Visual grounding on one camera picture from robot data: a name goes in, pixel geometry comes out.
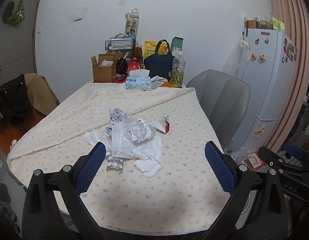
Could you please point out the white tissue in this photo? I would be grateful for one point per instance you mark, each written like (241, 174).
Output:
(149, 157)
(97, 138)

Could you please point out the pink curtain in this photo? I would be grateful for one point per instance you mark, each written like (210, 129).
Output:
(292, 55)

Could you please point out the grey printed booklet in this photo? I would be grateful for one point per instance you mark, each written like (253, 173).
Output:
(157, 85)

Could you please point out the grey shell chair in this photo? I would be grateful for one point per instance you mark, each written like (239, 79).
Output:
(219, 102)

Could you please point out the orange round fridge magnet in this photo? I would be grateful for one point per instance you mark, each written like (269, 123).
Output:
(253, 55)

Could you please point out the red bottle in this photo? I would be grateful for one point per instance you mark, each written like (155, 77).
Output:
(133, 67)

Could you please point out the long white paper receipt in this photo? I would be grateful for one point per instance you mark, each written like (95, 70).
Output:
(119, 145)

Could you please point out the white hanging tote bag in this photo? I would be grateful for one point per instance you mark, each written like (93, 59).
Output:
(242, 55)

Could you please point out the floral patterned blanket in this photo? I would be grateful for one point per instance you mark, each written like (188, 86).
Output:
(144, 192)

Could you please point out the red white torn carton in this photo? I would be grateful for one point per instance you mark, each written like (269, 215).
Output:
(165, 127)

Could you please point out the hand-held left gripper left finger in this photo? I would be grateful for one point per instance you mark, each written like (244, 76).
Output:
(91, 168)

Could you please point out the black pen holder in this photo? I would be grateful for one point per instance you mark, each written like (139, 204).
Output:
(121, 67)

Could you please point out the printed paper ball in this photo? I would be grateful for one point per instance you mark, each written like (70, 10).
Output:
(117, 115)

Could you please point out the white refrigerator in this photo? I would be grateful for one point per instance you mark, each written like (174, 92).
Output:
(269, 85)

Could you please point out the cluster of fridge magnets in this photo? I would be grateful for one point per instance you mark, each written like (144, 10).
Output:
(290, 52)

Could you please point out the green hanging hat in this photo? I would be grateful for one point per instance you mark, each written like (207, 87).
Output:
(17, 13)

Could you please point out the clear plastic wrap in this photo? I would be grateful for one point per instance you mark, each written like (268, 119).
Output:
(137, 130)

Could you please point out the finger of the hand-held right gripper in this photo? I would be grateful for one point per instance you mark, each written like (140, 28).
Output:
(293, 151)
(268, 156)

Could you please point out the orange mat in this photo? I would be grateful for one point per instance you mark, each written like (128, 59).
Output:
(167, 84)

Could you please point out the blue white small packet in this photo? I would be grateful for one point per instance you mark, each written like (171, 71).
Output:
(108, 130)

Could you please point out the blue white tissue box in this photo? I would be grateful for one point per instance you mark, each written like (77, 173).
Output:
(138, 82)

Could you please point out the white crumpled cloth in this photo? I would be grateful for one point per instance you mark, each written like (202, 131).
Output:
(160, 78)

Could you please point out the orange white box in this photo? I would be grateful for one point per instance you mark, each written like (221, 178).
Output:
(254, 161)

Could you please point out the navy lunch bag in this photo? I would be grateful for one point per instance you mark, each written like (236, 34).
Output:
(157, 63)

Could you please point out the brown plush toy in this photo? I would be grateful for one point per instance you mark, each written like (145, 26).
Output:
(138, 52)

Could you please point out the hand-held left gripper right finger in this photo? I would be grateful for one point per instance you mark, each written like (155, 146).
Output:
(220, 168)

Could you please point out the clear plastic drink bottle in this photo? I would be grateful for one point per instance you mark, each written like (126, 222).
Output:
(178, 72)

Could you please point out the light green box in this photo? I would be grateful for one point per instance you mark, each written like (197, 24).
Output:
(278, 24)

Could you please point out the black white patterned cloth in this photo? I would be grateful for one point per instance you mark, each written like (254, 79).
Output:
(3, 207)

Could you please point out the tall green box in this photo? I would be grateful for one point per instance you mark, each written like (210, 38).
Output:
(177, 43)

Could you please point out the silver pill blister pack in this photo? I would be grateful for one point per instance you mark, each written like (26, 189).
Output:
(114, 165)

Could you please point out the yellow snack packet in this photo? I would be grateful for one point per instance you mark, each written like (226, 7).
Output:
(150, 48)

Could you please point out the open brown cardboard box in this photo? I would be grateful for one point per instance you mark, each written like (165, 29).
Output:
(104, 68)

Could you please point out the grey door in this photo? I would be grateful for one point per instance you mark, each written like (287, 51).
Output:
(12, 45)

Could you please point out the yellow popcorn fridge magnet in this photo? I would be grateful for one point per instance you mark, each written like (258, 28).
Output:
(259, 131)

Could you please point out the small white wall switch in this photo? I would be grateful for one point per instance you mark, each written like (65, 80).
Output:
(39, 29)

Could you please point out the brown upholstered chair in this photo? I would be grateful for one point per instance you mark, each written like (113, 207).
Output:
(43, 95)

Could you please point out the clear plastic bag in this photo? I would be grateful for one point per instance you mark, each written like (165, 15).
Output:
(240, 156)

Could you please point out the brown bear fridge magnet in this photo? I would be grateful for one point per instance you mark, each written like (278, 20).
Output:
(262, 57)

